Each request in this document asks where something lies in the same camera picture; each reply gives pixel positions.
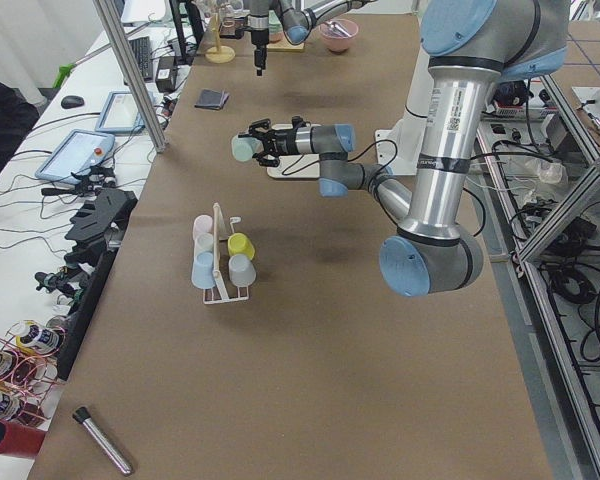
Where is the pink bowl with ice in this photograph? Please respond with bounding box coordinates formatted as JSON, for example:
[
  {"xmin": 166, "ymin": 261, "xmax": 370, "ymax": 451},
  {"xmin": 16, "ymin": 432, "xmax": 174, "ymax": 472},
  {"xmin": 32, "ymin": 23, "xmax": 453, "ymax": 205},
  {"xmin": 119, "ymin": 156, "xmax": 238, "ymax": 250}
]
[{"xmin": 318, "ymin": 18, "xmax": 359, "ymax": 53}]

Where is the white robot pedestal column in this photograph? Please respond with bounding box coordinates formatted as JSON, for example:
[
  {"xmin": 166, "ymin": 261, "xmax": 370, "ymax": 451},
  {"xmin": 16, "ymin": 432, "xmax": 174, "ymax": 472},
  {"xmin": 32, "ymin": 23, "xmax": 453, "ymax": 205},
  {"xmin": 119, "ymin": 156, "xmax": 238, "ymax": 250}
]
[{"xmin": 375, "ymin": 48, "xmax": 441, "ymax": 176}]

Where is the grey cup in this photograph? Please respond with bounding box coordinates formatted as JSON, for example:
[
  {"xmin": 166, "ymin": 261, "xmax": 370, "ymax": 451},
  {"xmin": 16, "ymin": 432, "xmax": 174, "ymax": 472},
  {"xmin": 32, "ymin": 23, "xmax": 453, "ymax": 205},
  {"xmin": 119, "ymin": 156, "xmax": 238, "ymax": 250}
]
[{"xmin": 228, "ymin": 254, "xmax": 256, "ymax": 288}]

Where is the near teach pendant tablet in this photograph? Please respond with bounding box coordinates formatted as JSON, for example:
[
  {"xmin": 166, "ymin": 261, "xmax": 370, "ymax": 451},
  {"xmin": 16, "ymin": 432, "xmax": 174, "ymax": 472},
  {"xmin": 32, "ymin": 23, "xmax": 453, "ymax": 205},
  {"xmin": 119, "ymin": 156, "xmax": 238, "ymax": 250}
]
[{"xmin": 34, "ymin": 129, "xmax": 115, "ymax": 185}]

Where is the wooden mug tree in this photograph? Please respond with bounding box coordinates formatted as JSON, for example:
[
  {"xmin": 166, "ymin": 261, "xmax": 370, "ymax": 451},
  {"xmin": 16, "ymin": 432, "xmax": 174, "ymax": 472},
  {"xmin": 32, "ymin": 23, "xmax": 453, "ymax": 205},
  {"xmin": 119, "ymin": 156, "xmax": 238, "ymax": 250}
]
[{"xmin": 201, "ymin": 1, "xmax": 235, "ymax": 64}]

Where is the pink cup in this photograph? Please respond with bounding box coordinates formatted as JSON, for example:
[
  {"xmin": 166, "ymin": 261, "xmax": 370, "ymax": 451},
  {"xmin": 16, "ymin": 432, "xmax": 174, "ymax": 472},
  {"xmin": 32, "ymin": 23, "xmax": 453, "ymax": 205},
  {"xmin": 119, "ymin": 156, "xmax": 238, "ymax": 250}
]
[{"xmin": 192, "ymin": 214, "xmax": 214, "ymax": 240}]

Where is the aluminium frame post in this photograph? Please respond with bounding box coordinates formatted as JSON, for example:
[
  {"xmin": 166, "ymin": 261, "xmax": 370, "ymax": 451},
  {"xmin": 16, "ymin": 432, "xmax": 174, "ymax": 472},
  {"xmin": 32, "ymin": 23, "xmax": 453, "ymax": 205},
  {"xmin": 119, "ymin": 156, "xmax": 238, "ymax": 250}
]
[{"xmin": 93, "ymin": 0, "xmax": 167, "ymax": 154}]

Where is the black computer mouse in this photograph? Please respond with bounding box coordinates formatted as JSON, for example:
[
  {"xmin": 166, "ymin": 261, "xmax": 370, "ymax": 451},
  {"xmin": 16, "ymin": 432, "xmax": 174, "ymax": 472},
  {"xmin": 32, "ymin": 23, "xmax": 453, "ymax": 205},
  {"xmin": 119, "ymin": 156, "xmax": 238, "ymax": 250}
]
[{"xmin": 60, "ymin": 95, "xmax": 85, "ymax": 110}]

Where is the red cylinder can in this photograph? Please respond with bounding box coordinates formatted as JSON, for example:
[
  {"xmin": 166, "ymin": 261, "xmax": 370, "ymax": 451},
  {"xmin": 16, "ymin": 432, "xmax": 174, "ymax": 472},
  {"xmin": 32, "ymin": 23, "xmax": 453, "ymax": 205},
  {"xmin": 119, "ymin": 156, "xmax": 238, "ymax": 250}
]
[{"xmin": 0, "ymin": 421, "xmax": 46, "ymax": 459}]

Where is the grey folded cloth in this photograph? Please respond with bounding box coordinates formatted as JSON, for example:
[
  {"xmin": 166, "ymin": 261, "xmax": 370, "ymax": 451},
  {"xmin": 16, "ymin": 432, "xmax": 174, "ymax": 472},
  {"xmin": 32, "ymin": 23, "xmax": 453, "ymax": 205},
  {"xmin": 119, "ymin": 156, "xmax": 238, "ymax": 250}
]
[{"xmin": 194, "ymin": 89, "xmax": 229, "ymax": 110}]

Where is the light blue cup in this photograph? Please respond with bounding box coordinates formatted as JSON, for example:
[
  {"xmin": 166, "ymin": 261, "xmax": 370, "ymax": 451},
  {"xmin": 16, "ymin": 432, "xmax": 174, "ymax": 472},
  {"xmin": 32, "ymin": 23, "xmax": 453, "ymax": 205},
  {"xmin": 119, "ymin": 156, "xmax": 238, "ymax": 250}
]
[{"xmin": 191, "ymin": 251, "xmax": 216, "ymax": 290}]

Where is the white cup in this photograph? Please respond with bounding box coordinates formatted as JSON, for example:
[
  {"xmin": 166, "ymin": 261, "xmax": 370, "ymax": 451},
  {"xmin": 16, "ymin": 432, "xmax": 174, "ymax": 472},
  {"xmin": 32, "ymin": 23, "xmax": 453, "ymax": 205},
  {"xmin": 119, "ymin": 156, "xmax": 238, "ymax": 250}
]
[{"xmin": 194, "ymin": 232, "xmax": 214, "ymax": 256}]

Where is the wooden cutting board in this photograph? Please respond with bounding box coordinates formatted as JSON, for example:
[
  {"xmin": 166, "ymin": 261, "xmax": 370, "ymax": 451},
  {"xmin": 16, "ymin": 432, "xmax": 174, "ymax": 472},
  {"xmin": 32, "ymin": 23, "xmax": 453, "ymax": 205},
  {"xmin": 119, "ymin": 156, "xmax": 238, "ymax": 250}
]
[{"xmin": 267, "ymin": 38, "xmax": 305, "ymax": 52}]

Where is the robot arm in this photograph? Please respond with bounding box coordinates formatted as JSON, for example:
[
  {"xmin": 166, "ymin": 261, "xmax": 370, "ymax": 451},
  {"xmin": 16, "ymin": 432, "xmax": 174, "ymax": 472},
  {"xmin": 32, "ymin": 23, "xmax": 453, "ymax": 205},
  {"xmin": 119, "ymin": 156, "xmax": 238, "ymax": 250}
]
[
  {"xmin": 232, "ymin": 1, "xmax": 570, "ymax": 297},
  {"xmin": 244, "ymin": 0, "xmax": 370, "ymax": 76}
]

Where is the black tool holder stand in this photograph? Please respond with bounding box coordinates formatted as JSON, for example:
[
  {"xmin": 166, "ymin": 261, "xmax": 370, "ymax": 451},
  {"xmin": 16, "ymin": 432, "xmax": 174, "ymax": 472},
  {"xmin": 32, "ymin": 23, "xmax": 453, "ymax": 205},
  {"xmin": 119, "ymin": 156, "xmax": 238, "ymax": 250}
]
[{"xmin": 56, "ymin": 188, "xmax": 138, "ymax": 380}]

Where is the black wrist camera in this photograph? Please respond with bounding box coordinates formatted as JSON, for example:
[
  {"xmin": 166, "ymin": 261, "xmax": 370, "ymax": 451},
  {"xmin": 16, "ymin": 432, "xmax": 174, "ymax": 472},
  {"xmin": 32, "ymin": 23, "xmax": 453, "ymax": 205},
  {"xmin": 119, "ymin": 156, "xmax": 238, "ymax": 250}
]
[{"xmin": 291, "ymin": 116, "xmax": 308, "ymax": 130}]

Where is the metal cylinder with black cap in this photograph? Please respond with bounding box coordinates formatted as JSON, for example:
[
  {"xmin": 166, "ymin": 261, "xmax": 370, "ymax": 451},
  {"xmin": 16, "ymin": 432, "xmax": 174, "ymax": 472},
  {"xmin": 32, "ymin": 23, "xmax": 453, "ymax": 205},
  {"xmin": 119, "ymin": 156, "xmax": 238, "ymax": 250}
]
[{"xmin": 72, "ymin": 406, "xmax": 134, "ymax": 476}]

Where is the teach pendant tablet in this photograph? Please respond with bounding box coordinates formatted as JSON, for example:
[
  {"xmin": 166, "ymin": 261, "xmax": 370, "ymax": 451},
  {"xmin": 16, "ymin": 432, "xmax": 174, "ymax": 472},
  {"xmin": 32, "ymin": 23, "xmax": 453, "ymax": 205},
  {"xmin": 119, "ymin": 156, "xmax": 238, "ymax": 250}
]
[
  {"xmin": 34, "ymin": 129, "xmax": 115, "ymax": 185},
  {"xmin": 95, "ymin": 91, "xmax": 144, "ymax": 135}
]

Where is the white wire cup rack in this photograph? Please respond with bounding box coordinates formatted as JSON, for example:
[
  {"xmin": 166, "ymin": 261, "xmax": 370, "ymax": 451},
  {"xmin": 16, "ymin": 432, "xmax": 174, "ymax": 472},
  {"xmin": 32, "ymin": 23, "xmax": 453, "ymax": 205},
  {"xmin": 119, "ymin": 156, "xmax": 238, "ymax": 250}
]
[{"xmin": 202, "ymin": 202, "xmax": 250, "ymax": 305}]

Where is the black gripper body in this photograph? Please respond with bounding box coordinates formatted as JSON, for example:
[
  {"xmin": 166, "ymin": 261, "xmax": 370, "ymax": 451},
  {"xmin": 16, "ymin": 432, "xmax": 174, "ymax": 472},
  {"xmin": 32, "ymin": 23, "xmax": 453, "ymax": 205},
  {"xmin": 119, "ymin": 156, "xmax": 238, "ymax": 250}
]
[
  {"xmin": 269, "ymin": 128, "xmax": 297, "ymax": 157},
  {"xmin": 251, "ymin": 29, "xmax": 267, "ymax": 49}
]

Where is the far teach pendant tablet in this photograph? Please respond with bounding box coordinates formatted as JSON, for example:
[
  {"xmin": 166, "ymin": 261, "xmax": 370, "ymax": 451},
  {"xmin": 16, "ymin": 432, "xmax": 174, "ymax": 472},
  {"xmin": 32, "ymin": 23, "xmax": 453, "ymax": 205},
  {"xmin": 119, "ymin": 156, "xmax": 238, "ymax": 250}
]
[{"xmin": 95, "ymin": 91, "xmax": 144, "ymax": 135}]

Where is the metal scoop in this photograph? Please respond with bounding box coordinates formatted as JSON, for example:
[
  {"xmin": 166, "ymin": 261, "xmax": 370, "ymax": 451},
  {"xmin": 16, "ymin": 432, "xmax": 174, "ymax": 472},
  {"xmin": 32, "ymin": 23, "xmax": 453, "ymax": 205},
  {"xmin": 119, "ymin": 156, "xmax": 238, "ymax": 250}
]
[{"xmin": 324, "ymin": 20, "xmax": 352, "ymax": 38}]

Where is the yellow cup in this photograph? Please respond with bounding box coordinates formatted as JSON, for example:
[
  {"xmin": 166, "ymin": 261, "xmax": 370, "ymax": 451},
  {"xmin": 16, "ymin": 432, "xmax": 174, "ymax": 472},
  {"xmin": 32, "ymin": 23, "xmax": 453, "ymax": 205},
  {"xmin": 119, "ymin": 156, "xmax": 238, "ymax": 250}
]
[{"xmin": 227, "ymin": 232, "xmax": 255, "ymax": 260}]

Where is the cream rectangular tray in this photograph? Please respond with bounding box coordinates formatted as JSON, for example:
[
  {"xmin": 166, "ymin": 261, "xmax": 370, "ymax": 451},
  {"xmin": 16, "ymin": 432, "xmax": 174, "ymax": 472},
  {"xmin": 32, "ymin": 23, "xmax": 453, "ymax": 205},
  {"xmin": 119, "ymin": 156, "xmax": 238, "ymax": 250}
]
[{"xmin": 266, "ymin": 122, "xmax": 319, "ymax": 180}]

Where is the black keyboard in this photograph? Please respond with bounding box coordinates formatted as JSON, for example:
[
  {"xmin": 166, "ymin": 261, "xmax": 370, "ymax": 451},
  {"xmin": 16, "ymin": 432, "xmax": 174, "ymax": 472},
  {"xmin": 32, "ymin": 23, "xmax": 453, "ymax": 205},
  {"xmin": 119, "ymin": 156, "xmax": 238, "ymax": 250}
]
[{"xmin": 129, "ymin": 36, "xmax": 153, "ymax": 81}]

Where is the green cup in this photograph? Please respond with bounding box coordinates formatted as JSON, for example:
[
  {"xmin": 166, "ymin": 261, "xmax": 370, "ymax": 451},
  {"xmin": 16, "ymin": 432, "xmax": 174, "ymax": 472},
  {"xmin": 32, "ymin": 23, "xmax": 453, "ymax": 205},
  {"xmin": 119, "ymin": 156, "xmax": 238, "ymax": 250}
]
[{"xmin": 231, "ymin": 135, "xmax": 260, "ymax": 162}]

